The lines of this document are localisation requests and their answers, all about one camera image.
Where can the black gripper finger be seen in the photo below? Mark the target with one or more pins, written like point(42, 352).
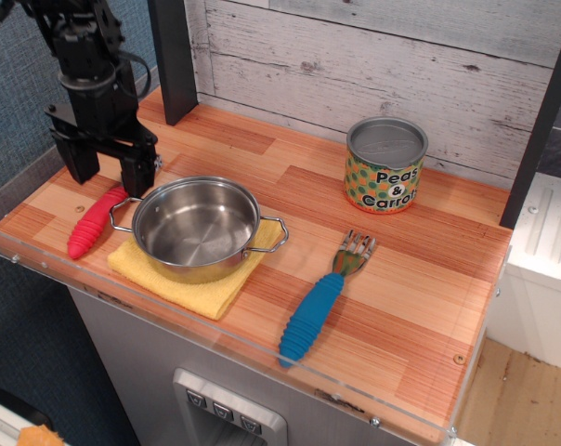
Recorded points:
point(137, 175)
point(79, 158)

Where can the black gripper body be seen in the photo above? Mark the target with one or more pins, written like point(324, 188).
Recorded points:
point(103, 111)

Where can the red handled spoon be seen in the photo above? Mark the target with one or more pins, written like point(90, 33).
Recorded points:
point(88, 229)

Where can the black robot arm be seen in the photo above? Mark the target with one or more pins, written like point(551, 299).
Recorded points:
point(84, 36)

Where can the stainless steel pot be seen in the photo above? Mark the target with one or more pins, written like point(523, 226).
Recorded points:
point(198, 229)

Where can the yellow folded cloth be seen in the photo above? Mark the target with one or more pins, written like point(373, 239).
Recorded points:
point(210, 300)

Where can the grey toy kitchen cabinet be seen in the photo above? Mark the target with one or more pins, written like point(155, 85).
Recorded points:
point(141, 355)

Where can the peas and carrots can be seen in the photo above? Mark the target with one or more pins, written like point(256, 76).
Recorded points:
point(384, 161)

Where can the silver button panel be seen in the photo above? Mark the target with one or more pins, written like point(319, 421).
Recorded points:
point(214, 415)

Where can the orange object bottom left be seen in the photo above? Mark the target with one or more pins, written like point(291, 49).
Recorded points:
point(39, 436)

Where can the white side cabinet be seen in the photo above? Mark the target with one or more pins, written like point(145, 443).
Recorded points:
point(525, 313)

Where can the dark left upright post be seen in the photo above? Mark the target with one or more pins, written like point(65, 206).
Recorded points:
point(168, 21)

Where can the dark upright post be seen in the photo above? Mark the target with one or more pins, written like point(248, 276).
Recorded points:
point(527, 169)
point(168, 21)

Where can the blue handled fork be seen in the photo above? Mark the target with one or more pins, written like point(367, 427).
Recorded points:
point(304, 326)

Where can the clear acrylic guard rail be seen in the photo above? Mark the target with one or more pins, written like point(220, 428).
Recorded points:
point(400, 341)

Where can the dark right upright post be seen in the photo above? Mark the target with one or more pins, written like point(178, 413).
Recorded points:
point(527, 169)

